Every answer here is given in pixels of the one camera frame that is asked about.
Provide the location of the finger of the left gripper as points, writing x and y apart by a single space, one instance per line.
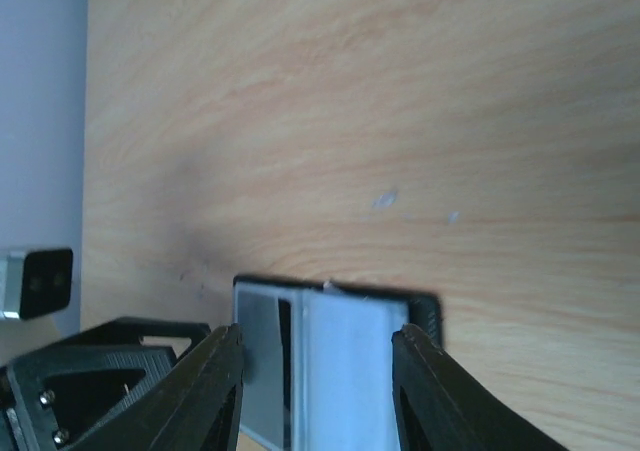
57 395

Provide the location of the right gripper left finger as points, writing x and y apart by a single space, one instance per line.
197 406

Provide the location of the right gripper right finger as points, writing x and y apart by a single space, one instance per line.
440 406

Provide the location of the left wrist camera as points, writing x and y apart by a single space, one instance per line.
35 282

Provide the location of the black leather card holder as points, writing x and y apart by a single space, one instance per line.
318 360

